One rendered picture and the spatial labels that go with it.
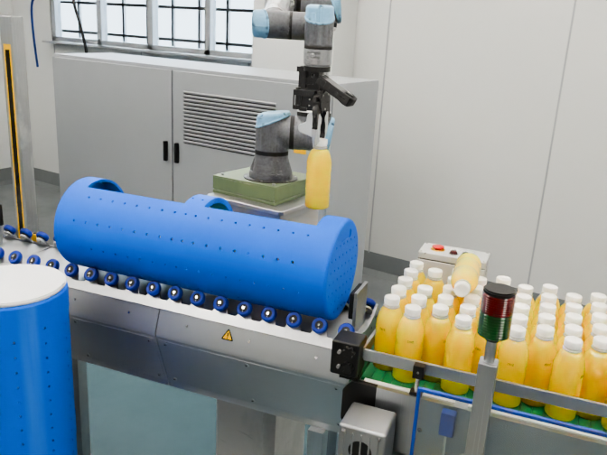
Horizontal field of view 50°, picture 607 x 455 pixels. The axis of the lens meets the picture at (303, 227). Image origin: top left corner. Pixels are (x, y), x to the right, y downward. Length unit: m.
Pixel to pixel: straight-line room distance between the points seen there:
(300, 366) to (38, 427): 0.71
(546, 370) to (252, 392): 0.83
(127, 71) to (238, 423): 2.41
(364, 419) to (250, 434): 1.02
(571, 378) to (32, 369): 1.31
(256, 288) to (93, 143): 2.92
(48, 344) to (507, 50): 3.27
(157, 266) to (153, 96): 2.29
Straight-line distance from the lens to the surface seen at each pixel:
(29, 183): 2.80
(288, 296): 1.74
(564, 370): 1.60
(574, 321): 1.72
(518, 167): 4.33
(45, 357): 1.87
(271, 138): 2.22
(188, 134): 3.92
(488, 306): 1.33
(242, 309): 1.85
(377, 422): 1.60
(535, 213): 4.36
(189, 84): 3.89
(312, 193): 1.80
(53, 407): 1.95
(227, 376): 1.97
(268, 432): 2.53
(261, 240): 1.75
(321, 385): 1.83
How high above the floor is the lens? 1.74
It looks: 17 degrees down
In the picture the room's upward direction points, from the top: 3 degrees clockwise
